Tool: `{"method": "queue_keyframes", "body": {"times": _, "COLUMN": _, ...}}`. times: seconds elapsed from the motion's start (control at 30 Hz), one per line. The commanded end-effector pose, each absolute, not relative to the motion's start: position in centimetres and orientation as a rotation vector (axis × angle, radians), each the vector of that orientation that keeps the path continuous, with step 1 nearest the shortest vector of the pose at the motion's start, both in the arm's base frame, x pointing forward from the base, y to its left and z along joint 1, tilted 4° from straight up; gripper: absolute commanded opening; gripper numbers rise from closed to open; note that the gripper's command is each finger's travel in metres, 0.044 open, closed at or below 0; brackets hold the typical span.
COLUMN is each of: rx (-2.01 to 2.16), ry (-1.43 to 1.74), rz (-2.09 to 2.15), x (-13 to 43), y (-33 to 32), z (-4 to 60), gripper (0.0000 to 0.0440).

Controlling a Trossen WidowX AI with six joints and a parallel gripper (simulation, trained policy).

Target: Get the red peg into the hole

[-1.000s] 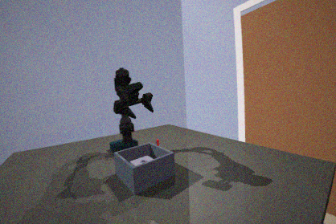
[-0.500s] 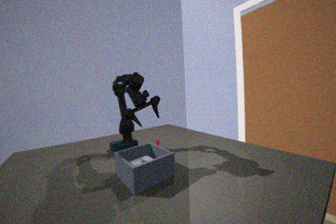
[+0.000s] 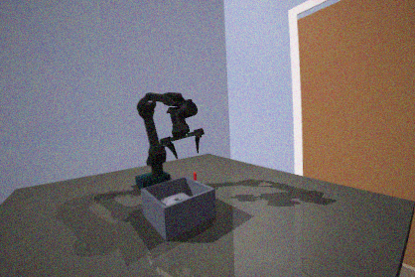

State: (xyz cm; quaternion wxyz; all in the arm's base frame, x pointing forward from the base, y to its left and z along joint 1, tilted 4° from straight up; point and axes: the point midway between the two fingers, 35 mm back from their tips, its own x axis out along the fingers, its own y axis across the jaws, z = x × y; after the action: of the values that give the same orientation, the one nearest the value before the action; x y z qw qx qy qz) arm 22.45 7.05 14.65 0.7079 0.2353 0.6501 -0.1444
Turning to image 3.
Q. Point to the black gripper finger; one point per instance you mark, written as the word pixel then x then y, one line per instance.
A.
pixel 197 142
pixel 172 148

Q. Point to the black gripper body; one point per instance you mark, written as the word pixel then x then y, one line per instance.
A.
pixel 168 140

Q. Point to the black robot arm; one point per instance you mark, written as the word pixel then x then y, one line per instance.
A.
pixel 185 109

